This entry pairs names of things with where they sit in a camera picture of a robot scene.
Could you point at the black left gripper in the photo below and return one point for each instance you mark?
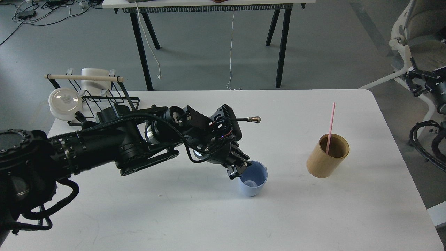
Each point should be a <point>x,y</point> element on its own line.
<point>215,138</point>

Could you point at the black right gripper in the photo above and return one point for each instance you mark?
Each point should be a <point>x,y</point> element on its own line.
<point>421,81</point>

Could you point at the light blue cup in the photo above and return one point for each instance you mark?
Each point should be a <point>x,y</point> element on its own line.
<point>253,179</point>

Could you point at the pink chopstick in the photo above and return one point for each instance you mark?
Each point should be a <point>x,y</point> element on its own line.
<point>330,128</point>

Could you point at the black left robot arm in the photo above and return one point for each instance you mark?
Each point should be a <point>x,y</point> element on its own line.
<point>35,170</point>

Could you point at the white plastic cup on rack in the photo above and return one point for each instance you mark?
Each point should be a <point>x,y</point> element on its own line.
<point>94,88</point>

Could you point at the white office chair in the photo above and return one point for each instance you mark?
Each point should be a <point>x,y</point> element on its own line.
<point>413,38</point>

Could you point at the bamboo cylinder holder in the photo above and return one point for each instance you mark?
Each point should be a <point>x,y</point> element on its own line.
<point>325,158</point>

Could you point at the black wire dish rack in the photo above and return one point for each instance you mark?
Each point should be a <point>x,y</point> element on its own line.
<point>92,104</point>

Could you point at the wooden rack handle rod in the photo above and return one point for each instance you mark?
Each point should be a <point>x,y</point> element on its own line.
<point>85,78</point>

